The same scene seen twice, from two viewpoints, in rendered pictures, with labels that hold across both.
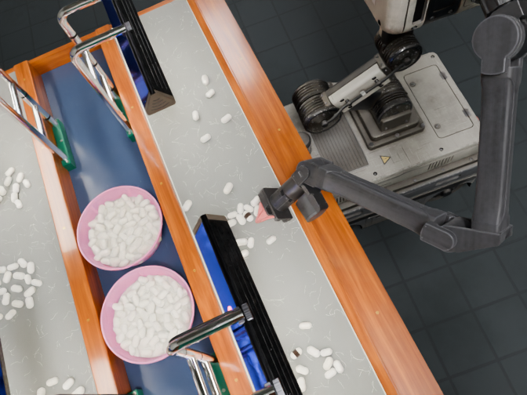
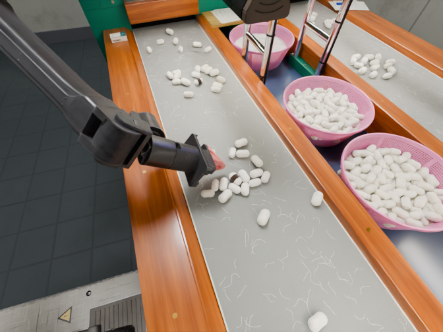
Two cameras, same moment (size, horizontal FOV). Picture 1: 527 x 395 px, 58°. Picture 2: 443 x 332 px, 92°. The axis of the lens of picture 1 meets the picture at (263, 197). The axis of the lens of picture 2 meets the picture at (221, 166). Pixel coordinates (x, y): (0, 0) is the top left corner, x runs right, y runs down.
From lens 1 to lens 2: 114 cm
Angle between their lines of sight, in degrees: 58
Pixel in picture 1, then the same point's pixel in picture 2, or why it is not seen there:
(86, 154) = not seen: outside the picture
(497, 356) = (94, 187)
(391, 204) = (17, 29)
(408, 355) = (117, 74)
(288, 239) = not seen: hidden behind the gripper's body
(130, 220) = (388, 190)
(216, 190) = (281, 219)
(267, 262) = (215, 138)
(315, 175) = (109, 107)
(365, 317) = (138, 91)
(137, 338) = (329, 95)
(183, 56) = not seen: outside the picture
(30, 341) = (427, 98)
